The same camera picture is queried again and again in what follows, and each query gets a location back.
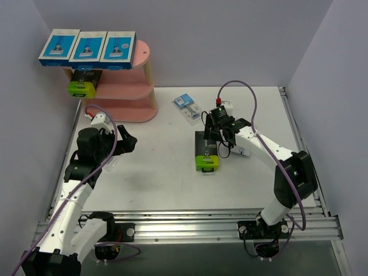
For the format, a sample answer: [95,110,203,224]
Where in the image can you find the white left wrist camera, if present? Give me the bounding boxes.
[85,112,112,134]

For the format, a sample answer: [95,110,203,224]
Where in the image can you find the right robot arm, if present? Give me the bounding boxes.
[205,106,318,237]

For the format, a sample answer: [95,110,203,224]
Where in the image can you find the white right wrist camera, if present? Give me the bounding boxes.
[221,101,233,116]

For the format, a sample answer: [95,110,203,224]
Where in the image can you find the pink three-tier shelf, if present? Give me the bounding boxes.
[80,40,158,122]

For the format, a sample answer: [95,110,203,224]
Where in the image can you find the aluminium rail frame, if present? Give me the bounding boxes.
[22,86,353,276]

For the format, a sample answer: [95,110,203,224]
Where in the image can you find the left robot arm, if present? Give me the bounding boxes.
[21,125,137,275]

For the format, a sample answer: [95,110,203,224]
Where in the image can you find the blue Harry's razor box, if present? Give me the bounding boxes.
[39,29,80,67]
[69,31,107,71]
[99,31,137,70]

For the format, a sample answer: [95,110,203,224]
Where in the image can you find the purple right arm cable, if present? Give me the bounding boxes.
[216,80,306,257]

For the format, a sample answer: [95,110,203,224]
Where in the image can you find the clear blister razor pack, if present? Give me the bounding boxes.
[172,94,203,126]
[103,156,120,171]

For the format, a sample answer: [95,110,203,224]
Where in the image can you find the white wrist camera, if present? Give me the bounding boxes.
[85,112,112,134]
[221,101,233,116]

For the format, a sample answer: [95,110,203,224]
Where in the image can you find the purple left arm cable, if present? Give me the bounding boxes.
[8,104,142,276]

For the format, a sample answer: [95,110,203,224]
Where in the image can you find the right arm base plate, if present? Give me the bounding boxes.
[237,220,290,240]

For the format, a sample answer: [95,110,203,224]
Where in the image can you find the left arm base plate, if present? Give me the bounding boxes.
[113,223,136,243]

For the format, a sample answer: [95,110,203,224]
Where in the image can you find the white Gillette razor pack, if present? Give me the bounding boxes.
[231,146,251,157]

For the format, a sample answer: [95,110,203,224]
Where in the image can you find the black green razor box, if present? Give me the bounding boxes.
[67,70,102,99]
[194,131,219,173]

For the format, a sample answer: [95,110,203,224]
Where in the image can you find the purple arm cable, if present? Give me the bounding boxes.
[8,104,142,276]
[216,80,306,257]

